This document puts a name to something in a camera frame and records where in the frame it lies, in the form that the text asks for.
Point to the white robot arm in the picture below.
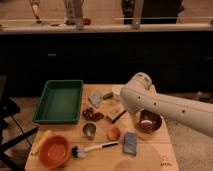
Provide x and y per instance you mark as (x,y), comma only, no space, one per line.
(136,95)

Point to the white plastic cup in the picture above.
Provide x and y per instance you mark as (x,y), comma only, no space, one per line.
(116,89)

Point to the small metal cup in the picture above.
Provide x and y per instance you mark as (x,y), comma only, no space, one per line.
(89,130)

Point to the green pepper toy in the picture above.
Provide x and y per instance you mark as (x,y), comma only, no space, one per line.
(107,96)

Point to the grey blue cloth piece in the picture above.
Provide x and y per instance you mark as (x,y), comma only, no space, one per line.
(95,99)

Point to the brown grape cluster toy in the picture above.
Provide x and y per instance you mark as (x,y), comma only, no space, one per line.
(91,115)

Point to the orange round fruit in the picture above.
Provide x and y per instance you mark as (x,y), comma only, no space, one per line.
(113,134)

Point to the green plastic tray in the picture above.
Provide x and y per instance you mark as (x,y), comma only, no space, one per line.
(60,102)

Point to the dark purple bowl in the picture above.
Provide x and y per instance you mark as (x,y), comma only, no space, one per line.
(148,122)

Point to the blue sponge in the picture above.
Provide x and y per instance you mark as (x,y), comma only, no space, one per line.
(130,143)

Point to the orange plastic bowl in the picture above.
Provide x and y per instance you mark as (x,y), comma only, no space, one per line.
(54,151)

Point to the yellow banana toy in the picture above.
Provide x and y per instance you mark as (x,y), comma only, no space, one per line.
(44,137)

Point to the white handled dish brush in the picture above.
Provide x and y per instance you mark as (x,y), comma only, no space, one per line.
(81,152)

